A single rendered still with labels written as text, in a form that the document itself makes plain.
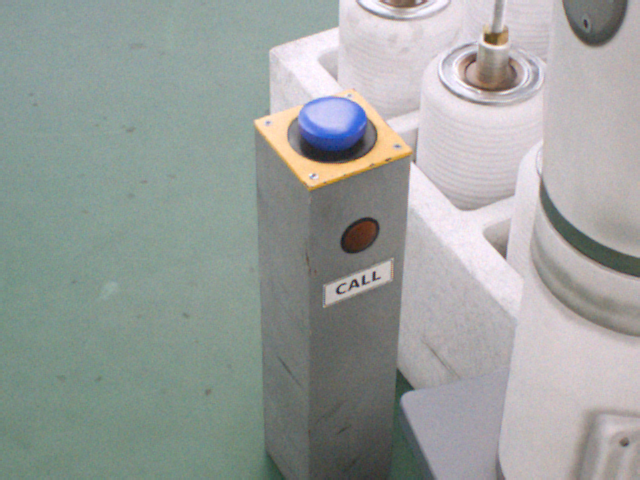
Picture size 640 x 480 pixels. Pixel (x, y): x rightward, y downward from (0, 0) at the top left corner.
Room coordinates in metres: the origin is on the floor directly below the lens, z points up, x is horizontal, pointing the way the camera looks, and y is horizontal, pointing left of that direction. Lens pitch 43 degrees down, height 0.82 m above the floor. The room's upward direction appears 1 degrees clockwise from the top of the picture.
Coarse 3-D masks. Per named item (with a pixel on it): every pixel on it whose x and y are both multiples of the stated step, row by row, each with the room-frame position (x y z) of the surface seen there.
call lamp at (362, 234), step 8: (360, 224) 0.60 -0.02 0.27; (368, 224) 0.60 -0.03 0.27; (352, 232) 0.59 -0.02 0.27; (360, 232) 0.59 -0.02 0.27; (368, 232) 0.60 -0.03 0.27; (376, 232) 0.60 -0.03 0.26; (344, 240) 0.59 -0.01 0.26; (352, 240) 0.59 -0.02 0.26; (360, 240) 0.59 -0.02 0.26; (368, 240) 0.60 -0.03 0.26; (352, 248) 0.59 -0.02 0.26; (360, 248) 0.59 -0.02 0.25
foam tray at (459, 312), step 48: (288, 48) 0.91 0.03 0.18; (336, 48) 0.91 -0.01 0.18; (288, 96) 0.88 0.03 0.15; (432, 192) 0.73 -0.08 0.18; (432, 240) 0.69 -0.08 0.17; (480, 240) 0.68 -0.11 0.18; (432, 288) 0.69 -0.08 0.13; (480, 288) 0.64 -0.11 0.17; (432, 336) 0.68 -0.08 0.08; (480, 336) 0.64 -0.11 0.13; (432, 384) 0.68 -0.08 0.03
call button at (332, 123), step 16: (336, 96) 0.65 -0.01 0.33; (304, 112) 0.63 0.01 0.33; (320, 112) 0.63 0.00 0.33; (336, 112) 0.63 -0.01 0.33; (352, 112) 0.63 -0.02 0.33; (304, 128) 0.62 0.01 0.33; (320, 128) 0.61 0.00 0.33; (336, 128) 0.61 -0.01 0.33; (352, 128) 0.62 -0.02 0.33; (320, 144) 0.61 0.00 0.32; (336, 144) 0.61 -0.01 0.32; (352, 144) 0.62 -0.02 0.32
